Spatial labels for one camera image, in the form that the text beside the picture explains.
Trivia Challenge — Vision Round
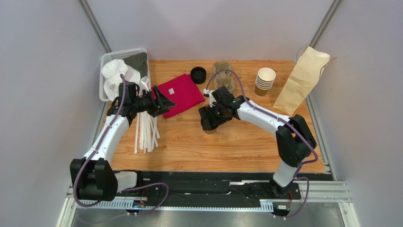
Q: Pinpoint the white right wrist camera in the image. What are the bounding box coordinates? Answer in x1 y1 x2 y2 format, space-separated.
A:
203 89 216 107

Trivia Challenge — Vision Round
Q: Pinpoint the bundle of white straws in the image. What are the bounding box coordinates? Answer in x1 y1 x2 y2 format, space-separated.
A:
134 112 160 154

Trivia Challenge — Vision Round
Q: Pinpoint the red folded cloth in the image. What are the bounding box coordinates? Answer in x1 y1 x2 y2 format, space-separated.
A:
157 74 205 119

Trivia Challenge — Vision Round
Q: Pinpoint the stack of paper cups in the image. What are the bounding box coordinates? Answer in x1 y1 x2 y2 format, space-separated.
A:
254 68 276 96

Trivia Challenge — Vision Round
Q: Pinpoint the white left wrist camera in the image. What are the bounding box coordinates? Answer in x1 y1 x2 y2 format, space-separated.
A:
139 76 150 92

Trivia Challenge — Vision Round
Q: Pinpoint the white bucket hat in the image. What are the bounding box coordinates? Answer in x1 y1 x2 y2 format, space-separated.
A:
101 59 141 101

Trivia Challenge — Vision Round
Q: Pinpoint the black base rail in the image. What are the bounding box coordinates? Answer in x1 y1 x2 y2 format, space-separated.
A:
119 171 301 208

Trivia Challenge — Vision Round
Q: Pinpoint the brown paper bag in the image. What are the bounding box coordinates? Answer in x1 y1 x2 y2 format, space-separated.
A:
273 46 332 115

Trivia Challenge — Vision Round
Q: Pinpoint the white plastic basket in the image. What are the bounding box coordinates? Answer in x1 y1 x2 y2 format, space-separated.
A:
99 48 151 102

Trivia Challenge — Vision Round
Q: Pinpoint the brown paper coffee cup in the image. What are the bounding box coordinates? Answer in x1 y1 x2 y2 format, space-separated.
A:
204 129 216 135

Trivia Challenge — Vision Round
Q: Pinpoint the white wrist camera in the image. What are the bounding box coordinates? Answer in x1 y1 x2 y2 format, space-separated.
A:
203 89 216 107
139 76 150 92

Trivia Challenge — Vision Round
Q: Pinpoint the dark green cloth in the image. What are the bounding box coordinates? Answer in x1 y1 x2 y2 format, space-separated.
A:
124 52 148 78

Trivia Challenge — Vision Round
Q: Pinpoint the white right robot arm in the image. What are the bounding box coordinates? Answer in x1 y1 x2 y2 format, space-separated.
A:
199 86 317 188

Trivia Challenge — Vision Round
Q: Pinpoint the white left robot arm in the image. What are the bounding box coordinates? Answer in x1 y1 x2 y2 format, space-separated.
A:
70 80 176 207

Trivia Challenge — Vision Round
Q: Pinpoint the stack of black cup lids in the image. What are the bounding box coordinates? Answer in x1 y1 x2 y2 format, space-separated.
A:
190 67 207 84

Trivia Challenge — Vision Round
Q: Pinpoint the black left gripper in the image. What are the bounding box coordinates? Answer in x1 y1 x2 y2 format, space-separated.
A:
131 86 176 118

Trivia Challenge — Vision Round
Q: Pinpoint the cardboard cup carrier stack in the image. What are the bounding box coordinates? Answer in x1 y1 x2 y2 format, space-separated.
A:
212 61 235 93

